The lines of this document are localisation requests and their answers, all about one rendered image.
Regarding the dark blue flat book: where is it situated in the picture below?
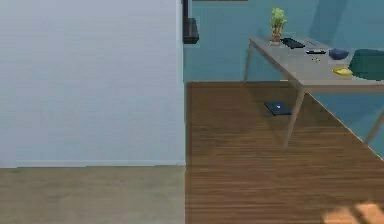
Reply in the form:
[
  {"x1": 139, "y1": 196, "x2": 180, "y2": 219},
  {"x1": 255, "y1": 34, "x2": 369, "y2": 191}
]
[{"x1": 264, "y1": 101, "x2": 293, "y2": 117}]

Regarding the yellow banana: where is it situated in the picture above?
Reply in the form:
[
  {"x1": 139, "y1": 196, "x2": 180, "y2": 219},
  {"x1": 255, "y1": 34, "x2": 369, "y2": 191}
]
[{"x1": 332, "y1": 67, "x2": 354, "y2": 76}]

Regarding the grey table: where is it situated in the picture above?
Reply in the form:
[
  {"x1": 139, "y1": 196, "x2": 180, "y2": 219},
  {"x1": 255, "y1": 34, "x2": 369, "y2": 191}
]
[{"x1": 244, "y1": 36, "x2": 384, "y2": 149}]

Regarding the blue box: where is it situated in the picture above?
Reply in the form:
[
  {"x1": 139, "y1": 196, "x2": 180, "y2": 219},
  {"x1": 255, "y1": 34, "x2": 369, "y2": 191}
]
[{"x1": 328, "y1": 48, "x2": 350, "y2": 61}]

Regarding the green house plant in pot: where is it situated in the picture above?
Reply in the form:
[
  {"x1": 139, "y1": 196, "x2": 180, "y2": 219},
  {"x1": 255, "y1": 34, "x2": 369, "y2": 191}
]
[{"x1": 269, "y1": 7, "x2": 288, "y2": 47}]

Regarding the black wall-mounted object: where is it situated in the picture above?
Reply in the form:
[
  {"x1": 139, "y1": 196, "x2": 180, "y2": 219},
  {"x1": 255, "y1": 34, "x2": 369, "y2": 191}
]
[{"x1": 182, "y1": 0, "x2": 200, "y2": 45}]

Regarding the black keyboard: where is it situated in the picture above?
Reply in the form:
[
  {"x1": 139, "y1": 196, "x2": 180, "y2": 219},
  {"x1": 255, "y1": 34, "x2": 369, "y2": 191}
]
[{"x1": 280, "y1": 37, "x2": 306, "y2": 50}]

